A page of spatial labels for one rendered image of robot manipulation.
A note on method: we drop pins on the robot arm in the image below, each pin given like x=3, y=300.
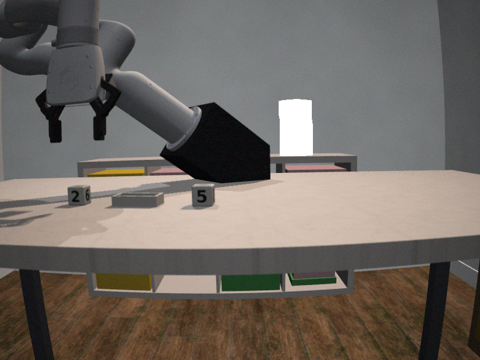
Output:
x=78, y=21

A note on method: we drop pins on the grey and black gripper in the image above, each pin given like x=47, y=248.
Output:
x=76, y=76

